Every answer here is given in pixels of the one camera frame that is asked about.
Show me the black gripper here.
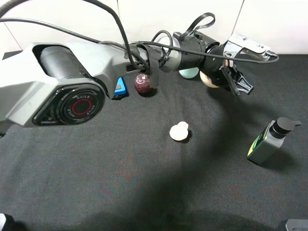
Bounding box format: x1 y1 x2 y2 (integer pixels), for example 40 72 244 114
200 33 279 96

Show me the cream ceramic teapot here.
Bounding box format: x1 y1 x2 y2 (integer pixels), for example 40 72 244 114
199 71 219 88

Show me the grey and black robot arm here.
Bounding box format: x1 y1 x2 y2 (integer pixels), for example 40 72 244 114
0 32 279 135

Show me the light blue plastic cup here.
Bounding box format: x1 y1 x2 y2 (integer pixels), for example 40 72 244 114
179 67 199 79

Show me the grey pump soap bottle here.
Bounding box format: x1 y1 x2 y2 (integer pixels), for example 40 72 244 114
247 117 302 166

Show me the small white gourd figurine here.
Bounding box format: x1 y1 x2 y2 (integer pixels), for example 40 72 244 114
169 121 189 141

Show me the dark red carved ball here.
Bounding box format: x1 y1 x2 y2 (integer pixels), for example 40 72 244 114
134 74 153 97

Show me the black tablecloth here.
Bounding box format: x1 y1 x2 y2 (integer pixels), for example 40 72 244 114
0 55 308 231

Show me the blue rectangular box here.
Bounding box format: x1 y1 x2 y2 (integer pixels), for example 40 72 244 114
114 77 127 98

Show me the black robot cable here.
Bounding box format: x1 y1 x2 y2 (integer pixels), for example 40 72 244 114
0 0 280 97

